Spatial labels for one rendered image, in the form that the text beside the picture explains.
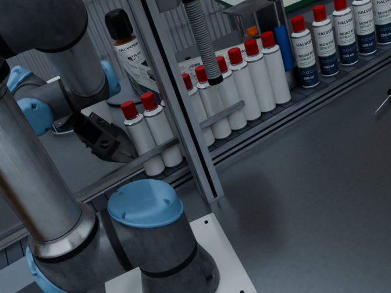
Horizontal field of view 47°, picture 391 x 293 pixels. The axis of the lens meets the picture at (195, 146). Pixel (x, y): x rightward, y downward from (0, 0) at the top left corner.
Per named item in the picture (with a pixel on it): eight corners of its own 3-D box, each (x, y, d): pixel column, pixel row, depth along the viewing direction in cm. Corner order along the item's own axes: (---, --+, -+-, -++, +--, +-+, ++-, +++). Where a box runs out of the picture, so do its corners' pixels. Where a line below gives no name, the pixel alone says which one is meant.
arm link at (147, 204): (205, 253, 78) (180, 194, 72) (134, 288, 77) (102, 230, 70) (185, 216, 89) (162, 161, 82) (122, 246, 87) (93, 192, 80)
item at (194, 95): (210, 136, 124) (187, 69, 114) (219, 142, 120) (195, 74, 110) (194, 144, 123) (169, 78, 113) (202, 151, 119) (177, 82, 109)
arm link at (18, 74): (-5, 99, 93) (-3, 84, 100) (41, 126, 99) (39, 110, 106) (18, 70, 92) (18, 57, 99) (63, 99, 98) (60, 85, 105)
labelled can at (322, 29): (330, 68, 136) (319, 2, 126) (342, 71, 132) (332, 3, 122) (317, 75, 135) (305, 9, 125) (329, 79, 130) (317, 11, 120)
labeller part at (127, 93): (162, 61, 190) (162, 59, 189) (195, 77, 164) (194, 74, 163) (96, 94, 181) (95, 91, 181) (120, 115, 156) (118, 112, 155)
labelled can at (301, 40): (311, 79, 134) (298, 13, 124) (323, 82, 130) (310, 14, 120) (298, 86, 133) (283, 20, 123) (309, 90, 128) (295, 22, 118)
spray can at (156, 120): (178, 154, 121) (152, 87, 111) (186, 161, 117) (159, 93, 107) (162, 163, 120) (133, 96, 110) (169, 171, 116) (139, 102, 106)
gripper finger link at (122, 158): (131, 153, 119) (103, 136, 114) (139, 161, 114) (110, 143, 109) (124, 163, 119) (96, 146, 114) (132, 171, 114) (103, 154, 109)
